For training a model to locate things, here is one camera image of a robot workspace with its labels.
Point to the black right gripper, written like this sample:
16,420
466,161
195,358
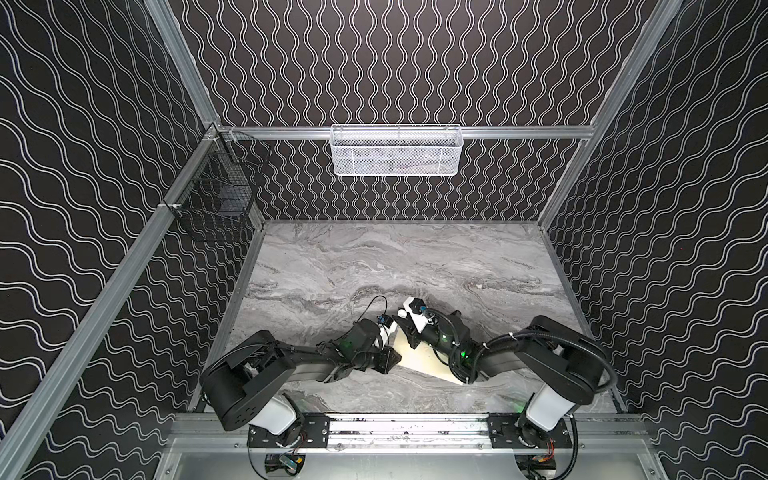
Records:
411,324

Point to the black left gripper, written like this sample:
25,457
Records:
386,359

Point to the cream envelope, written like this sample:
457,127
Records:
421,359

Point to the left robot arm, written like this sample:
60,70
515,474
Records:
242,383

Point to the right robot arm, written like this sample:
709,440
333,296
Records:
573,369

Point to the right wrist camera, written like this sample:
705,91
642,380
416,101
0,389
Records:
415,309

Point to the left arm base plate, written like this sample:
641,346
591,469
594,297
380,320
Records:
300,431

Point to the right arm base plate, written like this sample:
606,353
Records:
514,431

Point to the white wire mesh basket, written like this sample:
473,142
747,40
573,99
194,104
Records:
391,150

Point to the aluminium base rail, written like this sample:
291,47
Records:
358,433

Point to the black wire basket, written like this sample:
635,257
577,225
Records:
215,206

